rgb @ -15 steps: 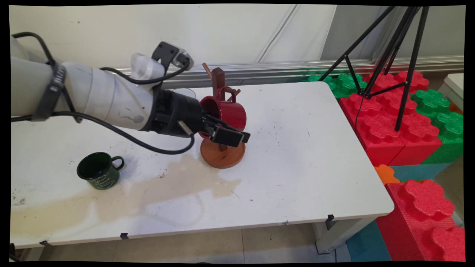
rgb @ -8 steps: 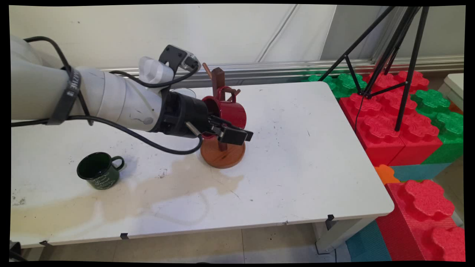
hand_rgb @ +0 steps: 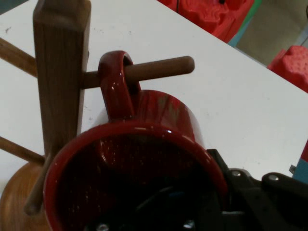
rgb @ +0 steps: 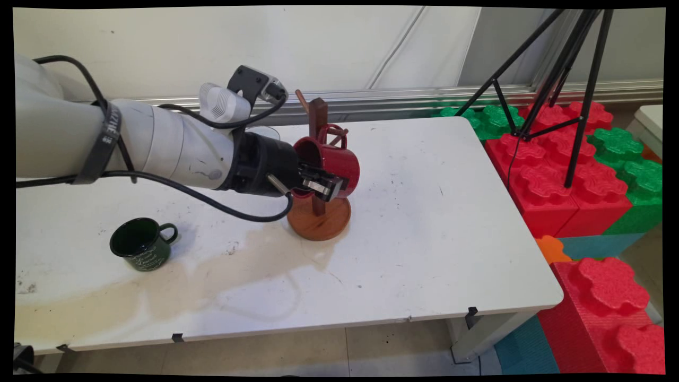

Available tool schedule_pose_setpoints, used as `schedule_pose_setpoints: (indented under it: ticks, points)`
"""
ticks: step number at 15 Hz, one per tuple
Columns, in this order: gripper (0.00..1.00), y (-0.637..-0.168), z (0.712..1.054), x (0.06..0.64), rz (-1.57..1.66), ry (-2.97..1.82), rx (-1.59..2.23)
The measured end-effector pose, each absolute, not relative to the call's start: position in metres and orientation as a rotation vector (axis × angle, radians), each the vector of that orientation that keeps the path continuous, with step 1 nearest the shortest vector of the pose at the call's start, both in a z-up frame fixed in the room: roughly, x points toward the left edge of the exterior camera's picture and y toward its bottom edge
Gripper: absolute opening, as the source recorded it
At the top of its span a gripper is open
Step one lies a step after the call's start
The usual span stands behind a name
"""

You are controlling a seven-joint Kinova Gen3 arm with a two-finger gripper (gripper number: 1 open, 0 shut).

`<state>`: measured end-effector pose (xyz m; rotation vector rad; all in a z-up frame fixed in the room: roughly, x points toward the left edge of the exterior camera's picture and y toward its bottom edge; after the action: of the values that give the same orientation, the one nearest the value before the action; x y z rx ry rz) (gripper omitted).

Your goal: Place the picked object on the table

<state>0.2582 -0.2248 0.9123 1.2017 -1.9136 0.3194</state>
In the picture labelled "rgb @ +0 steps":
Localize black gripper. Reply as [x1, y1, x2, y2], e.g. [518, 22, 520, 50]
[218, 132, 346, 204]

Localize red enamel mug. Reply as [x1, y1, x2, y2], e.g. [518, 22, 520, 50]
[292, 123, 361, 201]

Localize brown wooden mug tree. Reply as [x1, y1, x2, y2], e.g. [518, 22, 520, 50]
[286, 89, 352, 242]

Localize white enamel mug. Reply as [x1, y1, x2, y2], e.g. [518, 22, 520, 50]
[245, 125, 281, 142]

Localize dark green printed mug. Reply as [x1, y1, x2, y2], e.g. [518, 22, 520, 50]
[109, 218, 179, 272]

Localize small green foam block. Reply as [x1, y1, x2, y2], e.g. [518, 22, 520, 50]
[431, 103, 527, 142]

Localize wide red foam block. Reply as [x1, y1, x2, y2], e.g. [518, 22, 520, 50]
[484, 132, 633, 239]

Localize orange foam block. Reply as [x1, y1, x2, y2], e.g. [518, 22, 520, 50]
[535, 235, 573, 265]

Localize small red foam block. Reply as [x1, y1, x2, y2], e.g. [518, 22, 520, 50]
[519, 101, 614, 160]

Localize teal foam block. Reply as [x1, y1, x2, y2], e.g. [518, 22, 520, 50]
[493, 315, 561, 375]
[557, 232, 646, 261]

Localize black tripod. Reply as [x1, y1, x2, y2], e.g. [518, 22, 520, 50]
[455, 8, 615, 189]

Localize tall red foam block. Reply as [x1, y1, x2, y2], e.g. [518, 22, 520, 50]
[537, 257, 666, 375]

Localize large green foam block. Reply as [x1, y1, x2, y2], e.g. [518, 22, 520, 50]
[586, 127, 664, 236]

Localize white side table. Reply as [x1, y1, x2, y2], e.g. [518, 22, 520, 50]
[626, 105, 664, 160]

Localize black round object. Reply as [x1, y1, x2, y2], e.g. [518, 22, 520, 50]
[13, 343, 44, 375]

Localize black cable with metal plug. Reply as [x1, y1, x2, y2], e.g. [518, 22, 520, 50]
[15, 170, 295, 223]

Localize aluminium wall rail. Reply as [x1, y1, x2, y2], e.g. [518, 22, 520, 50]
[133, 80, 664, 126]

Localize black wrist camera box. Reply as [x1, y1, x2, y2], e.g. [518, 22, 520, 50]
[227, 65, 290, 107]

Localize white ribbed camera mount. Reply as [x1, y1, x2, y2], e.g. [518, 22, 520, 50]
[198, 82, 251, 126]

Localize black velcro strap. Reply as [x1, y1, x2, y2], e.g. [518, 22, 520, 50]
[73, 101, 123, 185]

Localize thin black camera cable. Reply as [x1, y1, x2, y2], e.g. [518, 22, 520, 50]
[33, 55, 290, 185]

